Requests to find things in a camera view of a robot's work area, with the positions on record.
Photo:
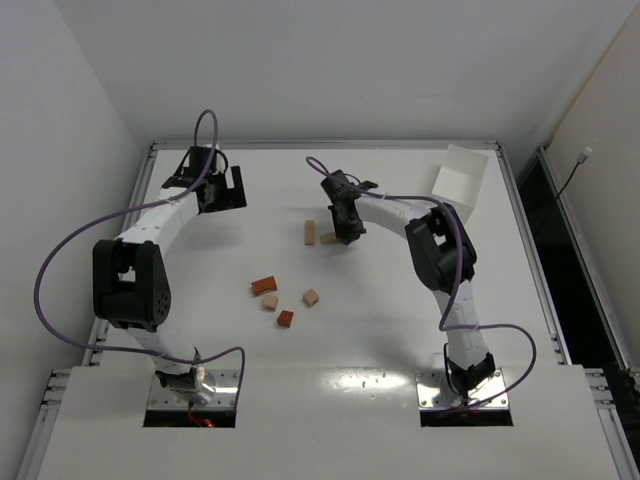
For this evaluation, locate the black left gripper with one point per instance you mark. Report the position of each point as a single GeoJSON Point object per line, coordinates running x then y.
{"type": "Point", "coordinates": [226, 195]}

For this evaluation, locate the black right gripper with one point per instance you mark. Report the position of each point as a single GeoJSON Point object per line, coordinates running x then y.
{"type": "Point", "coordinates": [347, 226]}

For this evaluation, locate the light long wood block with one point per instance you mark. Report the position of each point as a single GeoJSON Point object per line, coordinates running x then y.
{"type": "Point", "coordinates": [328, 238]}
{"type": "Point", "coordinates": [309, 233]}

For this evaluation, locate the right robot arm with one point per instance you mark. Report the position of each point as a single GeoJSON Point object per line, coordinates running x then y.
{"type": "Point", "coordinates": [443, 259]}

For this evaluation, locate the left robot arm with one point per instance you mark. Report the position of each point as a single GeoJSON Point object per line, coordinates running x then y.
{"type": "Point", "coordinates": [131, 289]}

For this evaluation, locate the dark brown arch block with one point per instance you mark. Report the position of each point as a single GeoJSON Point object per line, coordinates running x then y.
{"type": "Point", "coordinates": [264, 285]}

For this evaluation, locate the light wood cube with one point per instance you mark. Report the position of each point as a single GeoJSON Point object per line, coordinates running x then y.
{"type": "Point", "coordinates": [270, 302]}
{"type": "Point", "coordinates": [310, 298]}

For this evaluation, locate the dark brown wood cube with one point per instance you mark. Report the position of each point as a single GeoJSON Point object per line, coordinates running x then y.
{"type": "Point", "coordinates": [285, 319]}

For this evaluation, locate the white storage box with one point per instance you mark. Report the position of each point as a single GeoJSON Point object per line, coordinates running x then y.
{"type": "Point", "coordinates": [459, 180]}

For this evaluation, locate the aluminium table frame rail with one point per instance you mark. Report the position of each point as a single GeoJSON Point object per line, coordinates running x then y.
{"type": "Point", "coordinates": [359, 144]}

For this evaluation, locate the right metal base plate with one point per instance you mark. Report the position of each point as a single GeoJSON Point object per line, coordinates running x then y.
{"type": "Point", "coordinates": [434, 393]}

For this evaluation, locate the metal base plate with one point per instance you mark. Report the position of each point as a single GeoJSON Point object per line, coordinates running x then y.
{"type": "Point", "coordinates": [434, 393]}
{"type": "Point", "coordinates": [218, 394]}

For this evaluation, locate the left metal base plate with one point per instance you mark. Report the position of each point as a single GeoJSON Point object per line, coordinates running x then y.
{"type": "Point", "coordinates": [218, 394]}

